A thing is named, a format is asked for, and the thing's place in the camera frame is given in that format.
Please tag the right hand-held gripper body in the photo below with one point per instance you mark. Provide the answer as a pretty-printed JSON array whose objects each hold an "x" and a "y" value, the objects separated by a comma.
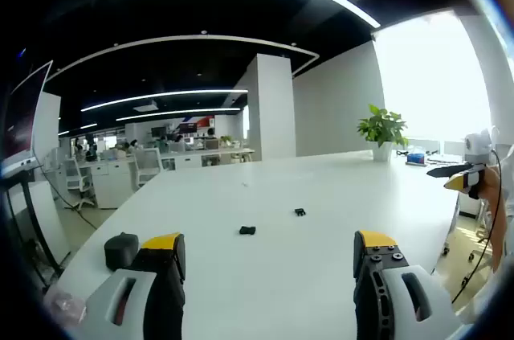
[{"x": 480, "y": 149}]

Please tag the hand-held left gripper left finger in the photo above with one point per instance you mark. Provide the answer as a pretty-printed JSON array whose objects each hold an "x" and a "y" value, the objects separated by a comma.
[{"x": 120, "y": 300}]

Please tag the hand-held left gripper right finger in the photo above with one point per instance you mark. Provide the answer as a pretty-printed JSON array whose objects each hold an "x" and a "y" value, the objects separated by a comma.
[{"x": 401, "y": 300}]

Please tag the black plastic buckle pronged part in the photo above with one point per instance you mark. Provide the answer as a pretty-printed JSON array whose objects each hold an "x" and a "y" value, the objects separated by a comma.
[{"x": 300, "y": 211}]

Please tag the black plastic buckle socket part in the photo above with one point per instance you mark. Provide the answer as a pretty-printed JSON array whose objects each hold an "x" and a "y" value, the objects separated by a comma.
[{"x": 247, "y": 230}]

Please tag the person's right hand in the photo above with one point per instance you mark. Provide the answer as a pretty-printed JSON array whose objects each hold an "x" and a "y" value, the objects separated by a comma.
[{"x": 490, "y": 183}]

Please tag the blue box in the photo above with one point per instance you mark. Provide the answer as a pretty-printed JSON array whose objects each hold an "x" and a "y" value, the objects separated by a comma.
[{"x": 415, "y": 159}]

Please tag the dark grey pouch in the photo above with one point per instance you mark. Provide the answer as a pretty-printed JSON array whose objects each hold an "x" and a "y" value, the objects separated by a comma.
[{"x": 119, "y": 251}]

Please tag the clear plastic bag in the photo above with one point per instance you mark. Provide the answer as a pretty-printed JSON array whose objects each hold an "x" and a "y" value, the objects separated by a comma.
[{"x": 64, "y": 306}]

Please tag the green potted plant white pot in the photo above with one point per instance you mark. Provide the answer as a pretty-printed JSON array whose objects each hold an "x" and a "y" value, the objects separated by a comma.
[{"x": 383, "y": 131}]

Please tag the white desk cabinet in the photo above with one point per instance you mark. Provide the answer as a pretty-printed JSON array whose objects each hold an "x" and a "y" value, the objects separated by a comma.
[{"x": 110, "y": 183}]

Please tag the black monitor stand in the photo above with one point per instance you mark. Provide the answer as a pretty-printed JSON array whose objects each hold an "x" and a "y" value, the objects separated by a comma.
[{"x": 30, "y": 211}]

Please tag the white office chair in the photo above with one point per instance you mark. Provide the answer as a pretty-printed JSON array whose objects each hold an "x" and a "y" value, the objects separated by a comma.
[
  {"x": 76, "y": 179},
  {"x": 146, "y": 163}
]

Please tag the row of white office desks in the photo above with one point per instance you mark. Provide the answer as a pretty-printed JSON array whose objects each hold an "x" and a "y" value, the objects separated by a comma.
[{"x": 188, "y": 160}]

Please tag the large monitor screen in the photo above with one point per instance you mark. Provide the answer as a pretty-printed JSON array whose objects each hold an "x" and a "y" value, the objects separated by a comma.
[{"x": 24, "y": 119}]

